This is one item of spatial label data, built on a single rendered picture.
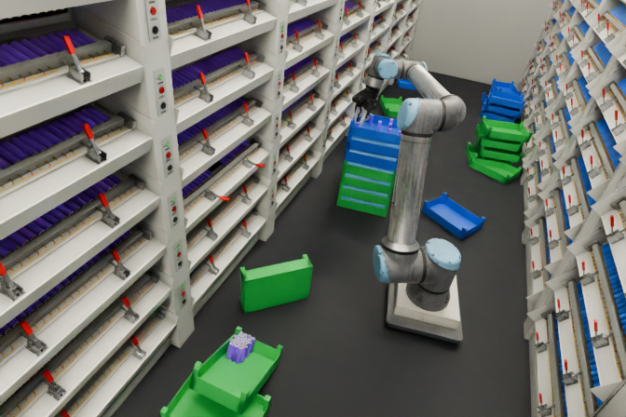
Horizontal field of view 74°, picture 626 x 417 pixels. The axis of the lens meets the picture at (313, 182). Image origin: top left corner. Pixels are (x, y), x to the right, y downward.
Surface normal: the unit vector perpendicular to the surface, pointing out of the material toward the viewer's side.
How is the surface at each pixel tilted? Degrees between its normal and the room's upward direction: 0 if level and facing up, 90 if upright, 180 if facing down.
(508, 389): 0
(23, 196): 17
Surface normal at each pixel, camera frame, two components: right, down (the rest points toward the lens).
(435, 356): 0.11, -0.83
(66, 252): 0.36, -0.71
